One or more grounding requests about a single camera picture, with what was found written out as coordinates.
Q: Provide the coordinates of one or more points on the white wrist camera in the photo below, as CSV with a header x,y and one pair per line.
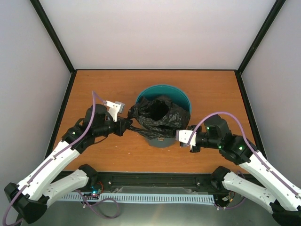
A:
x,y
114,108
186,138

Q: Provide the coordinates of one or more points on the black frame post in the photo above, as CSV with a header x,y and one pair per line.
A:
x,y
52,33
277,6

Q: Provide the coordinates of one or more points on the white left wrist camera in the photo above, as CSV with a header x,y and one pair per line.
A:
x,y
114,108

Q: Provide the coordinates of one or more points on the small green-lit circuit board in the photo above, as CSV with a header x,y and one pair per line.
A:
x,y
97,190

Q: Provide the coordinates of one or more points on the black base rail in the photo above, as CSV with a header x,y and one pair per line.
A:
x,y
195,182

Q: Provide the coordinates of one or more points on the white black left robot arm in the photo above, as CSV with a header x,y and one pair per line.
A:
x,y
32,196

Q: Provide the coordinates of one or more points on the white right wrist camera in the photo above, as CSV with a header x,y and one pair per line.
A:
x,y
186,138

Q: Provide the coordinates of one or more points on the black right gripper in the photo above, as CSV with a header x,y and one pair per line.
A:
x,y
192,127

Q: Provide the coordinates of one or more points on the black right rear frame post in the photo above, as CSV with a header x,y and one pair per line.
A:
x,y
277,6

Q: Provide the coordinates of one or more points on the black left rear frame post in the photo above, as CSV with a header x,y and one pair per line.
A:
x,y
52,33

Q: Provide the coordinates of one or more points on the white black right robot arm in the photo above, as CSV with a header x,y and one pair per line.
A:
x,y
276,193

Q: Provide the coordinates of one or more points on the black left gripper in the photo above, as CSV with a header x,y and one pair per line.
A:
x,y
122,127

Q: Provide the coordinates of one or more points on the metal base plate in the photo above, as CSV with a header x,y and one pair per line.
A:
x,y
73,214

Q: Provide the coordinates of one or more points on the black plastic trash bag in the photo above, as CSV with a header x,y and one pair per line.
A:
x,y
159,117

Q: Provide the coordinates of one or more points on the light blue slotted cable duct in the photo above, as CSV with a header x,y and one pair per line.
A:
x,y
203,199

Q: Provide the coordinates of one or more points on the teal plastic trash bin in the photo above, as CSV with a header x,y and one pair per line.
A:
x,y
179,98

